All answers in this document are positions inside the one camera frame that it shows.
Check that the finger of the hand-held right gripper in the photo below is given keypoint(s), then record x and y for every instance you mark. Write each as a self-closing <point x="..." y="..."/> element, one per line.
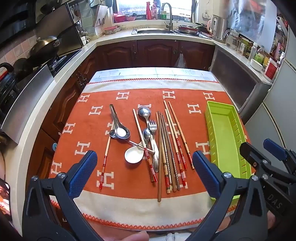
<point x="249" y="150"/>
<point x="275" y="149"/>

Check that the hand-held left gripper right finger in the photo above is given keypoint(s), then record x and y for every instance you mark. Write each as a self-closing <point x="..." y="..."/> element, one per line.
<point x="205" y="176"/>

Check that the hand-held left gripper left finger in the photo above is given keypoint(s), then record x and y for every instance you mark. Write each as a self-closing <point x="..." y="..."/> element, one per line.
<point x="85" y="171"/>

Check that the light chopstick red banded end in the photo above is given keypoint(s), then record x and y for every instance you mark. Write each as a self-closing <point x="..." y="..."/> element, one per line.
<point x="172" y="125"/>
<point x="173" y="139"/>
<point x="107" y="155"/>
<point x="139" y="129"/>

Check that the dark chopstick ribbed end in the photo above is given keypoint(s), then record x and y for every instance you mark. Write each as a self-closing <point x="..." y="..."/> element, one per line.
<point x="173" y="180"/>
<point x="177" y="182"/>

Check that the green plastic tray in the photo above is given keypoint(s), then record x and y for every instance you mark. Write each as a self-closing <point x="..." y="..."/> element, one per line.
<point x="222" y="129"/>

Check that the tan chopstick grooved end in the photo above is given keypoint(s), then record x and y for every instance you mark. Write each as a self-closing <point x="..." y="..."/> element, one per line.
<point x="168" y="180"/>

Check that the metal chopstick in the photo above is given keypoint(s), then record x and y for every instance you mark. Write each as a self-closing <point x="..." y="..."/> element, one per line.
<point x="165" y="180"/>

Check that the small steel teaspoon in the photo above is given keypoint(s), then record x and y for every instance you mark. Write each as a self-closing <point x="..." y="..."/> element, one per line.
<point x="112" y="135"/>

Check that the dark brown wooden chopstick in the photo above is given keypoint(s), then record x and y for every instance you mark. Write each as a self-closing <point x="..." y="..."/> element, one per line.
<point x="159" y="185"/>

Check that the white ceramic spoon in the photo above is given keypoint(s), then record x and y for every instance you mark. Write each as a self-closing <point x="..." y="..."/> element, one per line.
<point x="133" y="155"/>

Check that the steel soup spoon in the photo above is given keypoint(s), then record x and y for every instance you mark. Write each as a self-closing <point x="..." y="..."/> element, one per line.
<point x="122" y="132"/>

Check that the bundle of wooden chopsticks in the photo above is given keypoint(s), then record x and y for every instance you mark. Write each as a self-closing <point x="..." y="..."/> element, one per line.
<point x="177" y="125"/>

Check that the medium steel spoon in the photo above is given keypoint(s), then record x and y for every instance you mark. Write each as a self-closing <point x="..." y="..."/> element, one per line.
<point x="147" y="134"/>

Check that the steel fork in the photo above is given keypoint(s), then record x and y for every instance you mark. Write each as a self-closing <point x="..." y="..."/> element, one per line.
<point x="153" y="125"/>

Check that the large steel spoon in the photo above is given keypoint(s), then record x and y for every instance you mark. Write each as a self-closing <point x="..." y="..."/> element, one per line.
<point x="144" y="112"/>

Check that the blue cabinet knob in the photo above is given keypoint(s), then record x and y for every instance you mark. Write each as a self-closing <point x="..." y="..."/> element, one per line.
<point x="54" y="146"/>

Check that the grey refrigerator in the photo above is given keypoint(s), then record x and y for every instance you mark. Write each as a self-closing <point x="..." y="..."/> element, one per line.
<point x="277" y="109"/>

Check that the stainless steel cabinet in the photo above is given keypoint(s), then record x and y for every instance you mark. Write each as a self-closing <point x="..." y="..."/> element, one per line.
<point x="233" y="76"/>

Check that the person's leg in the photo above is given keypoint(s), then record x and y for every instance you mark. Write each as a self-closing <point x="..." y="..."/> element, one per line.
<point x="129" y="236"/>

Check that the orange printed blanket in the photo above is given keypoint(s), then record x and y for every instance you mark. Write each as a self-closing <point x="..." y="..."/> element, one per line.
<point x="182" y="99"/>

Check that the white bowl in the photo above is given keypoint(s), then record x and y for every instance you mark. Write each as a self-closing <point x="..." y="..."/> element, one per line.
<point x="256" y="64"/>

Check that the steel splash guard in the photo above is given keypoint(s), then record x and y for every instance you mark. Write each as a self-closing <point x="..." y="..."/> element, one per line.
<point x="27" y="99"/>

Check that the green label bottle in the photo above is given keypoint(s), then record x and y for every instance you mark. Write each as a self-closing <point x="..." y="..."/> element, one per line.
<point x="259" y="56"/>

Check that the white plastic bottle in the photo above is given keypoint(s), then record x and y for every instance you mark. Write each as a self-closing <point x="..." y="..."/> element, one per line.
<point x="253" y="51"/>

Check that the row of spice jars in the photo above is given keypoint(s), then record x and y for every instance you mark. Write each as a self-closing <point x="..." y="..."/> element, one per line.
<point x="245" y="47"/>

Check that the kitchen shelf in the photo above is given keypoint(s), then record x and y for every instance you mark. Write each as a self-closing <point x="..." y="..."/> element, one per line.
<point x="279" y="41"/>

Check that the gas stove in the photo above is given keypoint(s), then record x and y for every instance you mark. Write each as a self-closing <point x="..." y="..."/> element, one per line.
<point x="60" y="62"/>

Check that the glass teapot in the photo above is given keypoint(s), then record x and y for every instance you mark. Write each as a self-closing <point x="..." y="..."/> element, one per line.
<point x="232" y="39"/>

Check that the hanging plastic bag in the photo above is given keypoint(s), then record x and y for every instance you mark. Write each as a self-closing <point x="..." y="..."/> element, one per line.
<point x="180" y="61"/>

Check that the black pot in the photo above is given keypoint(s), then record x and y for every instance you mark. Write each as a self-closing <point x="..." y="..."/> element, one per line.
<point x="22" y="66"/>

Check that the white electric kettle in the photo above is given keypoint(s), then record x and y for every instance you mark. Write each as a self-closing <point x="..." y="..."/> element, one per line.
<point x="217" y="27"/>

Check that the translucent plastic sheet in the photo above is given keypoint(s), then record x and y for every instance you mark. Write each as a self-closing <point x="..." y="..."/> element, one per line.
<point x="249" y="20"/>

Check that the dark wok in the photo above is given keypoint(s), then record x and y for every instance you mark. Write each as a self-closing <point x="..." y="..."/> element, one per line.
<point x="44" y="46"/>

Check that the dark wooden kitchen cabinets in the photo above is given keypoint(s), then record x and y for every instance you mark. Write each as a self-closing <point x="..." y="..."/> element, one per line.
<point x="150" y="53"/>

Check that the red rimmed container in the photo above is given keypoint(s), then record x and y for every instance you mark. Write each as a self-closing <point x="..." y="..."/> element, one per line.
<point x="110" y="30"/>

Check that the steel faucet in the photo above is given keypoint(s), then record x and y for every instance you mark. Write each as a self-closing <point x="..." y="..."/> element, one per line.
<point x="170" y="18"/>

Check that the steel kitchen sink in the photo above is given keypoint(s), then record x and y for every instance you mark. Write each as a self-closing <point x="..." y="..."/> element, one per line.
<point x="150" y="30"/>

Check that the white cutting board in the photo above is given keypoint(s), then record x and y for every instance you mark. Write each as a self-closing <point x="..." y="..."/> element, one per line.
<point x="100" y="16"/>

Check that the red bowl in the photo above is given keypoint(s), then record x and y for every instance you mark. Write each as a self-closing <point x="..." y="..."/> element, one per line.
<point x="119" y="17"/>

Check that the pink bowl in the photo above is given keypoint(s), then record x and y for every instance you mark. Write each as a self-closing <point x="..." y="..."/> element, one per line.
<point x="131" y="18"/>

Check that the kitchen window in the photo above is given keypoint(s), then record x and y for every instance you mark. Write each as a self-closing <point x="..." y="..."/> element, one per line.
<point x="134" y="7"/>

